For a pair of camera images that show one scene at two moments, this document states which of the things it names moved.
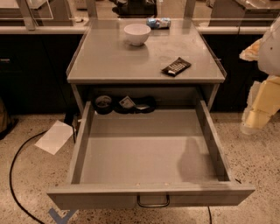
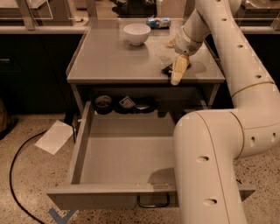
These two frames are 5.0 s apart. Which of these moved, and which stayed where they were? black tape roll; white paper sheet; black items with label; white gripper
Moved: white gripper
Stayed: black tape roll; white paper sheet; black items with label
